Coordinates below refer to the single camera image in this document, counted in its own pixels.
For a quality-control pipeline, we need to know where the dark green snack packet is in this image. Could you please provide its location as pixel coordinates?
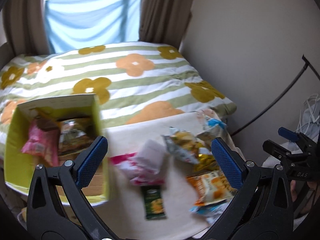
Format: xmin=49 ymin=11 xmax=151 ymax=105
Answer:
xmin=140 ymin=185 xmax=168 ymax=221

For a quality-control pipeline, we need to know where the person's right hand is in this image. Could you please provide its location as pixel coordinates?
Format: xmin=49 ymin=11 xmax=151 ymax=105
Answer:
xmin=289 ymin=180 xmax=319 ymax=212

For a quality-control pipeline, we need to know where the light blue cloth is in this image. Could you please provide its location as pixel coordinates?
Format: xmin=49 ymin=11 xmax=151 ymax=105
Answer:
xmin=44 ymin=0 xmax=142 ymax=54

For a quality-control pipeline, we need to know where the yellow snack packet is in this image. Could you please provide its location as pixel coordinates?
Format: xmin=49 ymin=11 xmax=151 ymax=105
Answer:
xmin=194 ymin=142 xmax=220 ymax=173

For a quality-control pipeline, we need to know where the grey cloth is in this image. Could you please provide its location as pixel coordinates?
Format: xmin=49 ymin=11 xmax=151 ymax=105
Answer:
xmin=296 ymin=94 xmax=320 ymax=142

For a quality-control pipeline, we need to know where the grey chips packet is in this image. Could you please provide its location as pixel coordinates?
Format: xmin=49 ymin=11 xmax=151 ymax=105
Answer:
xmin=162 ymin=127 xmax=201 ymax=165

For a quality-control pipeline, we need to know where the black cable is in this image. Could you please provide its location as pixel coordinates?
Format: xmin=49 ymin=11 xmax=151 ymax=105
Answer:
xmin=231 ymin=54 xmax=320 ymax=136

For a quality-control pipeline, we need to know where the green cardboard box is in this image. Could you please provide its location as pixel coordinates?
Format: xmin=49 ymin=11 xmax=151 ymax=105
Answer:
xmin=4 ymin=94 xmax=118 ymax=203

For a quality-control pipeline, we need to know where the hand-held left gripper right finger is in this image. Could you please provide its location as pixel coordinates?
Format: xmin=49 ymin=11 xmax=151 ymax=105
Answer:
xmin=200 ymin=137 xmax=294 ymax=240

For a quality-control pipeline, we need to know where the orange snack packet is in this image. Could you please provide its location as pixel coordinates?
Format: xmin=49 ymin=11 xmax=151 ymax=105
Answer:
xmin=186 ymin=171 xmax=237 ymax=205

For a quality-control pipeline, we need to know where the red and white snack packet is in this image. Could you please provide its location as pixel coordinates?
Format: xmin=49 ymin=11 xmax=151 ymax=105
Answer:
xmin=110 ymin=154 xmax=167 ymax=187

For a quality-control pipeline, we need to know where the striped floral blanket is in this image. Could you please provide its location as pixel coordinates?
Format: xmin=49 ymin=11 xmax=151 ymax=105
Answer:
xmin=0 ymin=41 xmax=238 ymax=155

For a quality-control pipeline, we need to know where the light pink snack packet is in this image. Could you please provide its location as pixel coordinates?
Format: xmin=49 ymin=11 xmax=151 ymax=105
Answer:
xmin=21 ymin=122 xmax=61 ymax=167

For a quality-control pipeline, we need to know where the brown curtain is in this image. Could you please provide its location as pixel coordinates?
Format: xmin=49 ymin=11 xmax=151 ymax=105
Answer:
xmin=139 ymin=0 xmax=198 ymax=49
xmin=2 ymin=0 xmax=50 ymax=57

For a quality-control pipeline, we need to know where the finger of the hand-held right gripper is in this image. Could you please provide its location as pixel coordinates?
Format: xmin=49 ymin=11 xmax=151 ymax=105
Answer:
xmin=278 ymin=127 xmax=300 ymax=143
xmin=262 ymin=139 xmax=303 ymax=167

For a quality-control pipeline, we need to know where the brown green snack packet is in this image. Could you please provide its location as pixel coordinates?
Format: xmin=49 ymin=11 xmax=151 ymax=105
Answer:
xmin=57 ymin=119 xmax=97 ymax=158

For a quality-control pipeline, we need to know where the blue and white snack packet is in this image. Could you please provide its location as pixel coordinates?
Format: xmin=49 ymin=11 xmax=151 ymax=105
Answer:
xmin=189 ymin=201 xmax=231 ymax=225

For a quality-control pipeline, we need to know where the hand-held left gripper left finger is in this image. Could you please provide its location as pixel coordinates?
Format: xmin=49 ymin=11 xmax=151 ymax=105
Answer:
xmin=26 ymin=136 xmax=118 ymax=240

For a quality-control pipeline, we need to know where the cream cloth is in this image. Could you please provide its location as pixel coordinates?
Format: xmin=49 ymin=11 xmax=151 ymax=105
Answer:
xmin=105 ymin=111 xmax=240 ymax=240

